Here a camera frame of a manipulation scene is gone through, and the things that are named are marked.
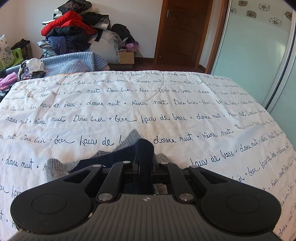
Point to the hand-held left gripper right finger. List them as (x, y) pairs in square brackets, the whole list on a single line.
[(160, 174)]

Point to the green plastic chair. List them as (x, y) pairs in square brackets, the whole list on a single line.
[(16, 55)]

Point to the dark plaid cloth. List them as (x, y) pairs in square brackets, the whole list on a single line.
[(37, 75)]

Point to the purple bag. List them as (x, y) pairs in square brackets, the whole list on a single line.
[(132, 46)]

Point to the pink garment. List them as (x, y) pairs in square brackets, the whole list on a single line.
[(8, 81)]

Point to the floral pillow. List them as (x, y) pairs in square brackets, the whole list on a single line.
[(4, 49)]

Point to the white plastic bag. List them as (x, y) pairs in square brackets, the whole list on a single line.
[(32, 66)]

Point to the brown wooden door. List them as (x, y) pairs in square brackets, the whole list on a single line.
[(182, 32)]

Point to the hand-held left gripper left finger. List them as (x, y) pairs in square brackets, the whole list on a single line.
[(129, 174)]

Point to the dark bag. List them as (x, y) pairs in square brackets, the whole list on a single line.
[(23, 47)]

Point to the cardboard box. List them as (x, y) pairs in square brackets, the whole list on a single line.
[(127, 58)]

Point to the black backpack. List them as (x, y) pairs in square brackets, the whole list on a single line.
[(121, 32)]

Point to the frosted glass sliding door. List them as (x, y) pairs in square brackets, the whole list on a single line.
[(249, 53)]

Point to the clear plastic bedding bag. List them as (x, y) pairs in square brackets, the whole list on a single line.
[(106, 48)]

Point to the navy and grey sweater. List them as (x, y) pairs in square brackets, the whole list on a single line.
[(144, 150)]

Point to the blue quilted cover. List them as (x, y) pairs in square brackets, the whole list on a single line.
[(69, 62)]

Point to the white script printed blanket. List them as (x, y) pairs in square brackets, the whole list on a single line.
[(148, 102)]

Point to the pile of jackets and clothes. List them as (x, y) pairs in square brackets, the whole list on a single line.
[(69, 25)]

